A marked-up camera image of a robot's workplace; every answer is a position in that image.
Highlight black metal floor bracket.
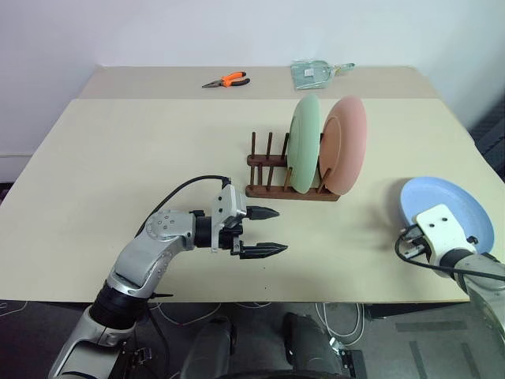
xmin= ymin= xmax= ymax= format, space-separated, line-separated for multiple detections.
xmin=132 ymin=346 xmax=154 ymax=366

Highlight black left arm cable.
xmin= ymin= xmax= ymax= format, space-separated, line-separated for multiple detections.
xmin=135 ymin=174 xmax=232 ymax=238

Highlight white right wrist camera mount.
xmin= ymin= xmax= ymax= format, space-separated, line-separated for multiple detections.
xmin=413 ymin=205 xmax=476 ymax=263

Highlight orange handled pliers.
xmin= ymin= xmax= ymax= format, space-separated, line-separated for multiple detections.
xmin=201 ymin=70 xmax=251 ymax=90

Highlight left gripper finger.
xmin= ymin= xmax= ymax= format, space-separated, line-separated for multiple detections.
xmin=247 ymin=205 xmax=282 ymax=222
xmin=238 ymin=242 xmax=290 ymax=261

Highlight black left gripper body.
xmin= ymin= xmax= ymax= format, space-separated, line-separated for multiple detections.
xmin=219 ymin=206 xmax=252 ymax=260

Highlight white floor cable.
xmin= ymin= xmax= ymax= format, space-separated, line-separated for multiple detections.
xmin=155 ymin=302 xmax=274 ymax=329
xmin=0 ymin=299 xmax=28 ymax=317
xmin=314 ymin=302 xmax=370 ymax=349

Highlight black woven chair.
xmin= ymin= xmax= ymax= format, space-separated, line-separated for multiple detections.
xmin=468 ymin=105 xmax=505 ymax=179

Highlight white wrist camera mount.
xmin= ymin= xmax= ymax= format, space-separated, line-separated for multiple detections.
xmin=209 ymin=184 xmax=249 ymax=253
xmin=413 ymin=205 xmax=476 ymax=263

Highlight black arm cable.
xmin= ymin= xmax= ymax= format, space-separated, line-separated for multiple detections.
xmin=394 ymin=232 xmax=505 ymax=282
xmin=135 ymin=174 xmax=232 ymax=238

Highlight blue plate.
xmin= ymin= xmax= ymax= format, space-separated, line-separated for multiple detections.
xmin=399 ymin=176 xmax=496 ymax=254

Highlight pink plate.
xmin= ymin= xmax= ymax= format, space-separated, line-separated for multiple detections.
xmin=317 ymin=95 xmax=368 ymax=197

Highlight clear plastic bag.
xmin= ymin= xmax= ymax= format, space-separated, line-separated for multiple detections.
xmin=290 ymin=58 xmax=335 ymax=92

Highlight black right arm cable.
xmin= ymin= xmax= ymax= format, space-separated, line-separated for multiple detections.
xmin=394 ymin=232 xmax=505 ymax=282

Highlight wooden dish rack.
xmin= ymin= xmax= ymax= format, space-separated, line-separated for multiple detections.
xmin=245 ymin=130 xmax=342 ymax=204

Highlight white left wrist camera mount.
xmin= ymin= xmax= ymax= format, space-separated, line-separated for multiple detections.
xmin=209 ymin=184 xmax=249 ymax=253

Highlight black flat base plate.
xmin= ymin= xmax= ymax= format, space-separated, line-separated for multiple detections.
xmin=338 ymin=348 xmax=368 ymax=373

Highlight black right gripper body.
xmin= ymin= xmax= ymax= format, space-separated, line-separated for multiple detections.
xmin=397 ymin=225 xmax=432 ymax=260

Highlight green plate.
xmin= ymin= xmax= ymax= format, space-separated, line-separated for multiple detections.
xmin=286 ymin=93 xmax=322 ymax=195

